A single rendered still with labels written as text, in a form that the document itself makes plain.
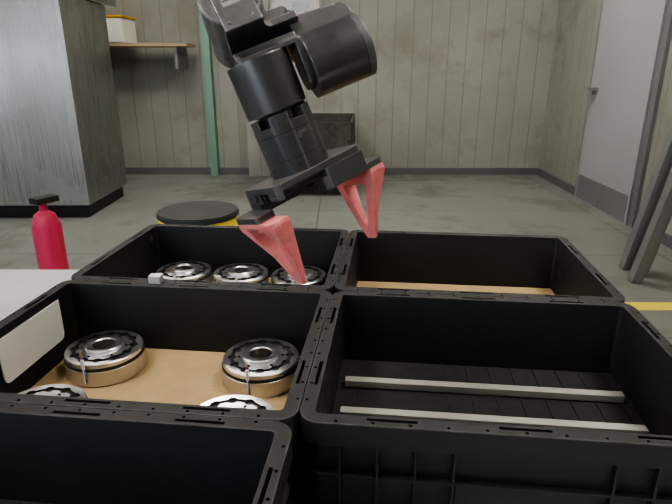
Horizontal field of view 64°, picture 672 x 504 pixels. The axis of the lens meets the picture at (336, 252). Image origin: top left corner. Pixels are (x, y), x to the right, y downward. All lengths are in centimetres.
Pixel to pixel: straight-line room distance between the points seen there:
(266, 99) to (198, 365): 43
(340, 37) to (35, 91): 461
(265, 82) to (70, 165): 457
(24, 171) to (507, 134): 502
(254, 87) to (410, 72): 604
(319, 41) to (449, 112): 612
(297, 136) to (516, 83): 632
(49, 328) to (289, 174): 47
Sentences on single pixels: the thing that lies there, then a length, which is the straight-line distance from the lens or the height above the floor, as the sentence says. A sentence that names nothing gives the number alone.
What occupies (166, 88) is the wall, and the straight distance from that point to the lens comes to 676.
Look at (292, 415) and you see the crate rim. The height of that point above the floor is 93.
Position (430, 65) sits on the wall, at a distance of 654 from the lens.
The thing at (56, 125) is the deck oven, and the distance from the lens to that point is 501.
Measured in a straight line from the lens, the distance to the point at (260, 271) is 104.
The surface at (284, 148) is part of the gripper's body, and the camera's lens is 49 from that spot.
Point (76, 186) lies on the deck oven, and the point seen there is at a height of 28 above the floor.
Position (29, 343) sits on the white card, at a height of 89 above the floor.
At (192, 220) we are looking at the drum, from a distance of 243.
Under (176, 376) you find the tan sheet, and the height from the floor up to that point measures 83.
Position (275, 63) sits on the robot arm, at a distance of 49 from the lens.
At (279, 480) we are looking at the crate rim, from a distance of 45.
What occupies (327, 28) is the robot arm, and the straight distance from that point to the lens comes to 51.
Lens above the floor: 123
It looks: 19 degrees down
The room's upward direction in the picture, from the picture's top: straight up
